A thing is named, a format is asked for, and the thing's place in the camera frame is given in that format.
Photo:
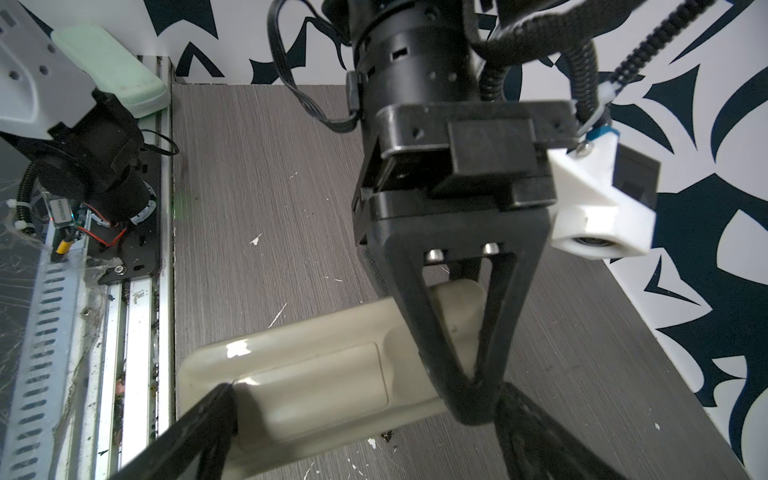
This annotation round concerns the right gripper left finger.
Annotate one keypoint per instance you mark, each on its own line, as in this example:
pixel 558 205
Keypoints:
pixel 194 447

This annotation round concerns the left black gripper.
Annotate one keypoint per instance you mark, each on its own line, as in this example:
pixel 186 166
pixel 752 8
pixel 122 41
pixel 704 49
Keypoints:
pixel 447 171

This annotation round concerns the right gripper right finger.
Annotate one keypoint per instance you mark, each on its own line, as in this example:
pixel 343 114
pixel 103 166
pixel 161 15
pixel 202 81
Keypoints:
pixel 536 446

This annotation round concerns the white remote control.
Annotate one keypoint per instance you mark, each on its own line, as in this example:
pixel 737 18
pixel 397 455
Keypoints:
pixel 311 386

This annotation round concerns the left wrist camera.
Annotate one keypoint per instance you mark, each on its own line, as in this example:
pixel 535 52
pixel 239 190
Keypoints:
pixel 592 218

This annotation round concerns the white slotted cable duct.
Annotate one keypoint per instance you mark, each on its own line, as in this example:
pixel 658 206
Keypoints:
pixel 39 296

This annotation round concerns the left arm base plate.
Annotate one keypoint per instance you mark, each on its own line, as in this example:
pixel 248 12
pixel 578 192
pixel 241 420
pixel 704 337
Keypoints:
pixel 139 247

